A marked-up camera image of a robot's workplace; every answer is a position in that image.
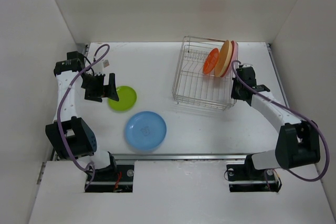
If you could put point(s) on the pink plate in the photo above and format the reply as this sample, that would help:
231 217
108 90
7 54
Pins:
233 57

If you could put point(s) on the tan beige plate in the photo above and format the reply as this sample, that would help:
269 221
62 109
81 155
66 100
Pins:
224 59

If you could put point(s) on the aluminium table rail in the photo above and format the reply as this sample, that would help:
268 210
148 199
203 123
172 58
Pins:
148 70

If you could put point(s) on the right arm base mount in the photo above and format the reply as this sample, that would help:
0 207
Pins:
241 181

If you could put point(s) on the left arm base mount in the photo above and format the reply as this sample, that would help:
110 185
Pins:
110 181

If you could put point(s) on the green plate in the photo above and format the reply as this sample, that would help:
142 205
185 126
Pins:
127 99

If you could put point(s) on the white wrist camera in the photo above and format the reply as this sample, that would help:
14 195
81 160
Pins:
245 65
98 68

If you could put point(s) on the blue plate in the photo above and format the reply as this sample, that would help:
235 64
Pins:
145 131

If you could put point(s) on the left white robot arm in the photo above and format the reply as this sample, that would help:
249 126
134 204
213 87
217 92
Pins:
69 134

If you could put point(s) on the orange plate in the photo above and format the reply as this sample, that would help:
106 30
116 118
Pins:
211 61

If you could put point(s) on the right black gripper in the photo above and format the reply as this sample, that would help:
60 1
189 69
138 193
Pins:
233 94

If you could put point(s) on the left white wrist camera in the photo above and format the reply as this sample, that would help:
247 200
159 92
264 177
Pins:
98 68

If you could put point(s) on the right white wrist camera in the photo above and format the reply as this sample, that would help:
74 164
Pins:
245 65

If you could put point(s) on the metal wire dish rack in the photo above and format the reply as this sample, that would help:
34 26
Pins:
194 88

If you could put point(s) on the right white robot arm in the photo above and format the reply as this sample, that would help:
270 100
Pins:
298 141

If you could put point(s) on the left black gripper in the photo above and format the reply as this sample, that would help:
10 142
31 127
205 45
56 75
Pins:
103 91

